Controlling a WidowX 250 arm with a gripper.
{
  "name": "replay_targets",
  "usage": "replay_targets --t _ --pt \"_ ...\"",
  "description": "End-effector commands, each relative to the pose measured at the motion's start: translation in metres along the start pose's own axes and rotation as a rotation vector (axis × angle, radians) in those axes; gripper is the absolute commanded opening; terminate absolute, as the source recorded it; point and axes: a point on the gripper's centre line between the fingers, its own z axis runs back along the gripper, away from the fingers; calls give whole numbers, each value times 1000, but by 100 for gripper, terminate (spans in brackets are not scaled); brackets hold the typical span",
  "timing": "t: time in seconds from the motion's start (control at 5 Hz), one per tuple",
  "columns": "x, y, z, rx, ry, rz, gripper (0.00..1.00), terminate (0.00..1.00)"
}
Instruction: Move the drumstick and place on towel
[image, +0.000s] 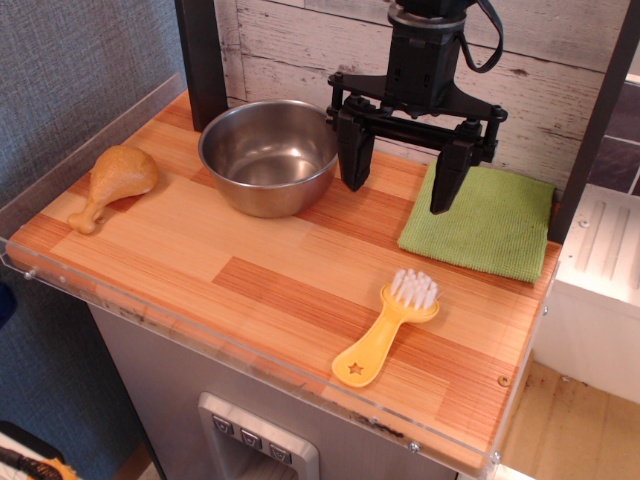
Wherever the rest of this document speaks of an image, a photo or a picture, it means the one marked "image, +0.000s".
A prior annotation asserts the white toy sink unit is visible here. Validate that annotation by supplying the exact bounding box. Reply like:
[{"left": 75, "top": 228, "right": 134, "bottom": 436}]
[{"left": 533, "top": 185, "right": 639, "bottom": 402}]

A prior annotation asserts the yellow scrub brush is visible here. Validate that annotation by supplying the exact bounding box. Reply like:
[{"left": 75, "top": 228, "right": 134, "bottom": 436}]
[{"left": 332, "top": 269, "right": 440, "bottom": 388}]

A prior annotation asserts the stainless steel bowl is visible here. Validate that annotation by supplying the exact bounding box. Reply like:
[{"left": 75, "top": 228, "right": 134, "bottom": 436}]
[{"left": 198, "top": 100, "right": 338, "bottom": 219}]

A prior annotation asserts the clear acrylic left guard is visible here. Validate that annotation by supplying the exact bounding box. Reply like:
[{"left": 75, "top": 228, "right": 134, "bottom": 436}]
[{"left": 1, "top": 72, "right": 186, "bottom": 239}]

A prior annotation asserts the green cloth towel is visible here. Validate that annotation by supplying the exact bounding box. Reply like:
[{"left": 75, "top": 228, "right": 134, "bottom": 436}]
[{"left": 398, "top": 165, "right": 554, "bottom": 283}]

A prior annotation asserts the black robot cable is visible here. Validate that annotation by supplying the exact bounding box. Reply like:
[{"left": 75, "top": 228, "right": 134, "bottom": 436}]
[{"left": 457, "top": 0, "right": 505, "bottom": 74}]

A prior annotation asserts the dark post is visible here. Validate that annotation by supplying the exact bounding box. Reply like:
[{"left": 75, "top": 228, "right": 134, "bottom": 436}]
[
  {"left": 548, "top": 0, "right": 639, "bottom": 244},
  {"left": 174, "top": 0, "right": 228, "bottom": 132}
]

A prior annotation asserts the silver dispenser panel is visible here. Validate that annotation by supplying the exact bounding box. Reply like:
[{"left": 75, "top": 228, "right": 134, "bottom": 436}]
[{"left": 198, "top": 392, "right": 320, "bottom": 479}]

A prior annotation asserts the grey toy fridge cabinet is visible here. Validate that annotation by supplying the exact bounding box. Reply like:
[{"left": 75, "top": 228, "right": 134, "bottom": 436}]
[{"left": 90, "top": 307, "right": 457, "bottom": 479}]

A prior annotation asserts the dark left post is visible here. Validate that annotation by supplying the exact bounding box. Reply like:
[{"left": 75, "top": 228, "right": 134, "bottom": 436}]
[{"left": 174, "top": 0, "right": 228, "bottom": 132}]

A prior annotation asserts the toy chicken drumstick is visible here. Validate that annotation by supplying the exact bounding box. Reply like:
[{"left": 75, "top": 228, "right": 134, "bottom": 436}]
[{"left": 67, "top": 145, "right": 160, "bottom": 234}]

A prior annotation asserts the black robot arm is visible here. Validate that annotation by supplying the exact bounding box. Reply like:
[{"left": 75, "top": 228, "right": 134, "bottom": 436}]
[{"left": 327, "top": 1, "right": 508, "bottom": 214}]

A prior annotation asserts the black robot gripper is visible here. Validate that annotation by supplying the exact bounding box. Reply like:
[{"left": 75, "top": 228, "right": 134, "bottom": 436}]
[{"left": 327, "top": 10, "right": 508, "bottom": 215}]

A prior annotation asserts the dark right post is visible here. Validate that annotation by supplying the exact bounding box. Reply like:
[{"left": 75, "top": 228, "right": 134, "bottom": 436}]
[{"left": 548, "top": 0, "right": 639, "bottom": 244}]

